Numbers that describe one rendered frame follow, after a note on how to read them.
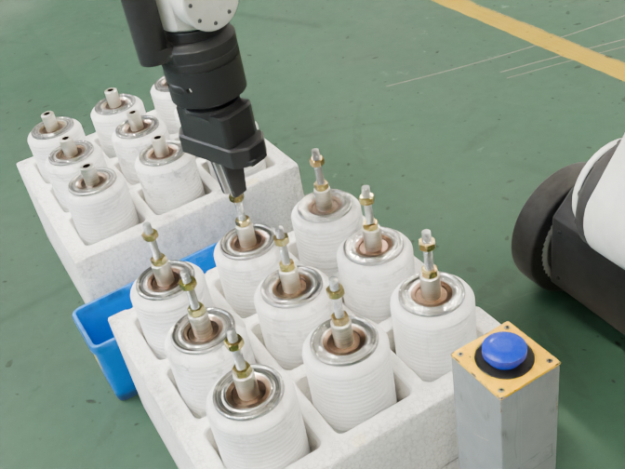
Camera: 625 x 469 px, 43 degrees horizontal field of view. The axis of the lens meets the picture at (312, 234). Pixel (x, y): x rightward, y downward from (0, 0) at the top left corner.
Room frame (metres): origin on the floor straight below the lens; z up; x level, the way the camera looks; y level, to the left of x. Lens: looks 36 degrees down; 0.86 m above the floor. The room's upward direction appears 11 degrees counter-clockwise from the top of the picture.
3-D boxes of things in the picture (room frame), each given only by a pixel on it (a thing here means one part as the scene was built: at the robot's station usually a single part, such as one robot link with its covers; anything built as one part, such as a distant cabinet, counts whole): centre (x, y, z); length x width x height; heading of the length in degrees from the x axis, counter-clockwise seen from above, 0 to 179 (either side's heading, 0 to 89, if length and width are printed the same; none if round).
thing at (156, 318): (0.80, 0.19, 0.16); 0.10 x 0.10 x 0.18
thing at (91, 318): (0.96, 0.22, 0.06); 0.30 x 0.11 x 0.12; 115
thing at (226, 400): (0.59, 0.10, 0.25); 0.08 x 0.08 x 0.01
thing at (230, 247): (0.85, 0.08, 0.25); 0.08 x 0.08 x 0.01
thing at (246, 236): (0.85, 0.08, 0.26); 0.02 x 0.02 x 0.03
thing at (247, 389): (0.59, 0.10, 0.26); 0.02 x 0.02 x 0.03
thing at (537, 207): (0.94, -0.39, 0.10); 0.20 x 0.05 x 0.20; 112
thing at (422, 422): (0.74, 0.04, 0.09); 0.39 x 0.39 x 0.18; 24
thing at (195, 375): (0.69, 0.14, 0.16); 0.10 x 0.10 x 0.18
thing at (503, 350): (0.51, -0.15, 0.32); 0.04 x 0.04 x 0.02
